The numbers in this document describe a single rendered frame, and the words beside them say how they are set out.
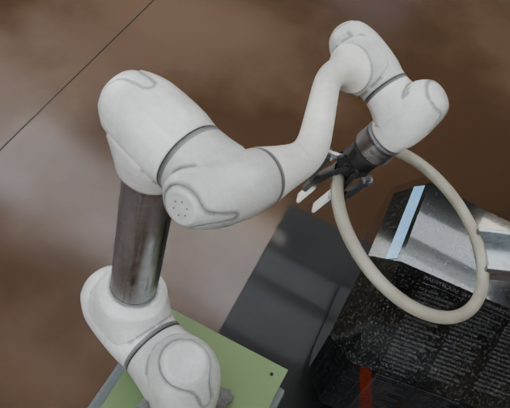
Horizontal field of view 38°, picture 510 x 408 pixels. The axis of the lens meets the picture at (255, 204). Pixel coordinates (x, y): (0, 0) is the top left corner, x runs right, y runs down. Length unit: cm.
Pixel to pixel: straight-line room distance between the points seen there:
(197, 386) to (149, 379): 10
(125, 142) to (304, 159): 30
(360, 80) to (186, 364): 68
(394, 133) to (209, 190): 58
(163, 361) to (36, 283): 144
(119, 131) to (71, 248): 184
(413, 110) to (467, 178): 217
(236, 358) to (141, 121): 85
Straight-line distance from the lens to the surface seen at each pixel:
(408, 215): 232
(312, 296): 300
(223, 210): 108
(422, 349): 225
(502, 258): 199
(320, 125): 133
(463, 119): 393
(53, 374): 276
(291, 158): 121
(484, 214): 241
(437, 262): 223
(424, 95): 151
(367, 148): 159
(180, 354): 155
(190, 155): 110
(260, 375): 184
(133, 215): 132
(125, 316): 157
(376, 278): 160
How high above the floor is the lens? 255
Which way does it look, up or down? 53 degrees down
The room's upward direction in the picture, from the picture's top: 18 degrees clockwise
